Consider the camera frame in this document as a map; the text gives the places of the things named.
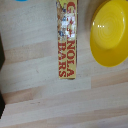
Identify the yellow granola bars box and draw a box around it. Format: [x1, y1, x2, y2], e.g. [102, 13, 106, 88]
[55, 0, 79, 80]

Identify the yellow plastic bowl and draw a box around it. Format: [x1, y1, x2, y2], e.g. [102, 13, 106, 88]
[89, 0, 128, 68]

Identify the black fabric storage box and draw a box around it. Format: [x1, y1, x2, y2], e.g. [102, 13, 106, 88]
[0, 33, 6, 122]

